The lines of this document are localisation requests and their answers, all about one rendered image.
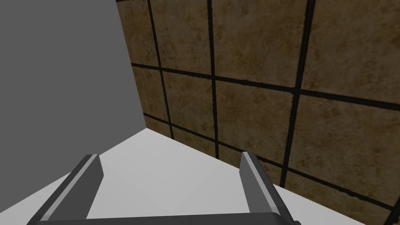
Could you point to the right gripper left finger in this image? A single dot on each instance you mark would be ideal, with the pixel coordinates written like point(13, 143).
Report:
point(78, 190)

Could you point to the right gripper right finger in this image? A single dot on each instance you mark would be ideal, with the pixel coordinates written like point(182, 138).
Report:
point(257, 187)

